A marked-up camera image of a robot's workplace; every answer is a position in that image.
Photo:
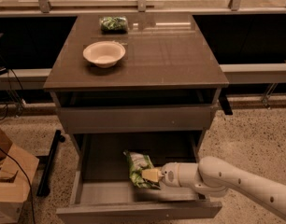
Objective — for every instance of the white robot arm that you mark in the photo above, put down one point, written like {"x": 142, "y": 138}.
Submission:
{"x": 213, "y": 176}

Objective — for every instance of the black floor bar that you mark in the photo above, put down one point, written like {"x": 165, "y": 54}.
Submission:
{"x": 43, "y": 187}

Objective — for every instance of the open bottom grey drawer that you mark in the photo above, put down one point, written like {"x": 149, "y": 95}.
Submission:
{"x": 103, "y": 192}

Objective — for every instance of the grey drawer cabinet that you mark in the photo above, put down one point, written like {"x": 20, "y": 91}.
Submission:
{"x": 167, "y": 63}

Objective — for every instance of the small green snack bag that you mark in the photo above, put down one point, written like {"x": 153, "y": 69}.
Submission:
{"x": 113, "y": 24}

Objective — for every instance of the cardboard box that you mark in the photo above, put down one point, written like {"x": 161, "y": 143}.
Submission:
{"x": 17, "y": 171}

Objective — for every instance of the white bowl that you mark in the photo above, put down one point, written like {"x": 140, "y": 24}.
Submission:
{"x": 104, "y": 54}

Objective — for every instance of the green jalapeno chip bag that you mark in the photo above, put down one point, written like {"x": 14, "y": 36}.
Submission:
{"x": 136, "y": 164}

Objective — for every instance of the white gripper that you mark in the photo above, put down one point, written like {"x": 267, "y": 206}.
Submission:
{"x": 168, "y": 174}

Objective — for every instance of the closed upper grey drawer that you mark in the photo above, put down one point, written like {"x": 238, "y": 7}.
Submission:
{"x": 135, "y": 119}

